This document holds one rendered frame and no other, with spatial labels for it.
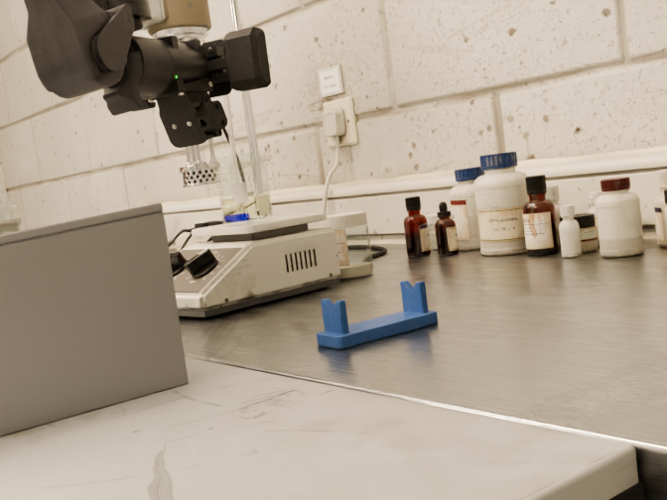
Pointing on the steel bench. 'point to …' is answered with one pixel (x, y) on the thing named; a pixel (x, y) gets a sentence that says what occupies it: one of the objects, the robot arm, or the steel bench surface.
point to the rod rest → (337, 330)
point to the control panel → (184, 282)
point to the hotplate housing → (265, 269)
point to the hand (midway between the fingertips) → (215, 73)
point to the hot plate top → (259, 225)
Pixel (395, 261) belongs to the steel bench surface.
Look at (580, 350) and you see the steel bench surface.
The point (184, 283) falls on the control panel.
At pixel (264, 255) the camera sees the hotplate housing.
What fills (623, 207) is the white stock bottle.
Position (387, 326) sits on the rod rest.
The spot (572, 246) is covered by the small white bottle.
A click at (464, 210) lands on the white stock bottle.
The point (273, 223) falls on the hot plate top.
